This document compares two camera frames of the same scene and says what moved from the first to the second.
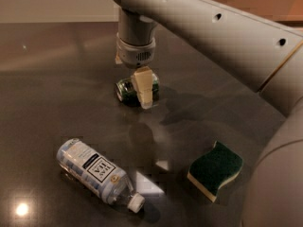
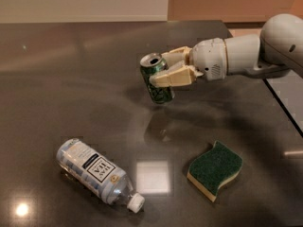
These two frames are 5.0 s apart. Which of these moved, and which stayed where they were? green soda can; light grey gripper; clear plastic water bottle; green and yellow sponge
Moved: light grey gripper; green soda can
Stayed: green and yellow sponge; clear plastic water bottle
